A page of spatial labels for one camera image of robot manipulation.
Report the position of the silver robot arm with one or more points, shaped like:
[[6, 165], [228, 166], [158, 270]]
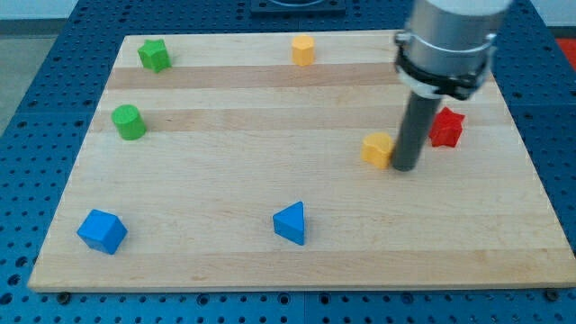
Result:
[[446, 46]]

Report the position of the blue cube block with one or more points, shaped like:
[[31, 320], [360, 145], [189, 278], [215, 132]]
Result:
[[102, 231]]

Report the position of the blue triangle block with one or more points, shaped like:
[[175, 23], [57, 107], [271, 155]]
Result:
[[289, 223]]

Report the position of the wooden board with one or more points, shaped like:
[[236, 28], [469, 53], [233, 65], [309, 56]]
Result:
[[236, 133]]

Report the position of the yellow heart block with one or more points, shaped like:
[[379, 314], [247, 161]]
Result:
[[377, 149]]

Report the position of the yellow hexagon block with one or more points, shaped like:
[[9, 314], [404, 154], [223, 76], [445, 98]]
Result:
[[303, 50]]

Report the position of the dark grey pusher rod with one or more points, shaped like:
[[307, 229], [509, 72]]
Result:
[[414, 129]]

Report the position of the green cylinder block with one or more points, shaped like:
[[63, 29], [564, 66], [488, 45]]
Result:
[[128, 122]]

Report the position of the red star block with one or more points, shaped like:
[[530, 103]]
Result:
[[447, 128]]

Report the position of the green star block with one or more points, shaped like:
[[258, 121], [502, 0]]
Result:
[[154, 56]]

